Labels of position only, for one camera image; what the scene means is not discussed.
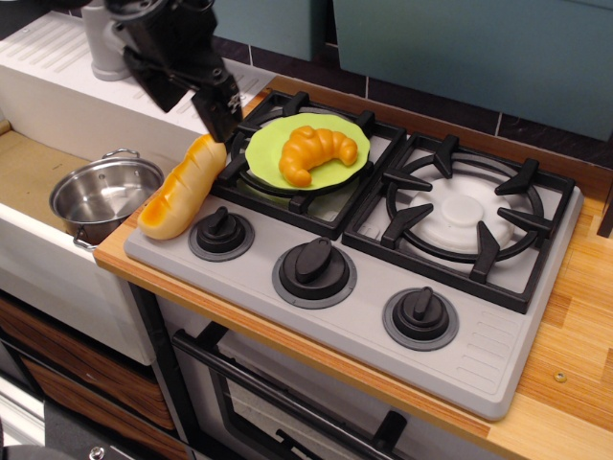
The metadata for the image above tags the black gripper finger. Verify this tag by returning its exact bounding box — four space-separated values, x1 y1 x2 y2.
130 63 190 113
192 88 239 143

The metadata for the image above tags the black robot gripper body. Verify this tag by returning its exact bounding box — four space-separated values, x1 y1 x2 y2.
102 0 241 121

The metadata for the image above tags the orange toy croissant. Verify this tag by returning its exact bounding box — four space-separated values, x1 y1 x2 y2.
278 126 358 187

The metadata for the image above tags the toy baguette bread loaf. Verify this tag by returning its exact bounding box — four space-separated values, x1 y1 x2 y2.
138 134 227 241

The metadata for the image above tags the light green plastic plate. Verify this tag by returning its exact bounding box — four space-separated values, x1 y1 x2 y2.
245 113 371 191

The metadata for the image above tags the white toy sink unit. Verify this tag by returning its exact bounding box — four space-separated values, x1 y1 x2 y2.
1 12 205 365

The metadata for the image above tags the small stainless steel pot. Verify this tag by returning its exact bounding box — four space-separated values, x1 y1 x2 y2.
49 149 164 251

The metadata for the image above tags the grey toy faucet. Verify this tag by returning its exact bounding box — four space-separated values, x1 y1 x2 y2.
81 1 130 81

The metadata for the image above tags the black left burner grate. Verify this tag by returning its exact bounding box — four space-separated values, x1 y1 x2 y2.
213 90 407 240

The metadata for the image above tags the black burner grate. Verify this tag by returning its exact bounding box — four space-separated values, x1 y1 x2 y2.
213 90 407 240
343 134 580 313

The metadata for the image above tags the left black stove knob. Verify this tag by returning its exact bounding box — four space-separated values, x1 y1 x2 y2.
189 206 255 263

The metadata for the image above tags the black stove knob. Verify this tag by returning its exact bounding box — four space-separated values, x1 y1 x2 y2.
272 238 357 310
382 287 460 352
189 206 255 263

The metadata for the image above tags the middle black stove knob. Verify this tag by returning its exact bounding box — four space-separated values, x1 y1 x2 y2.
272 238 357 310

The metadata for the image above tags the grey toy stove top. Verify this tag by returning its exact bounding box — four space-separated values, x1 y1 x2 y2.
125 91 583 420

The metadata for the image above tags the right black stove knob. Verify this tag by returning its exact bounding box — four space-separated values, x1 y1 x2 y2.
382 287 460 352

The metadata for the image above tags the black right burner grate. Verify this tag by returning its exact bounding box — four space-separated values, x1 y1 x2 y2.
343 134 580 313

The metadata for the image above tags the wooden drawer front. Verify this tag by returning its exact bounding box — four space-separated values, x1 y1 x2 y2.
1 293 189 459

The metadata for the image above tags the black oven door handle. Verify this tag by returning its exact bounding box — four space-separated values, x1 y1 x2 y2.
171 330 406 459

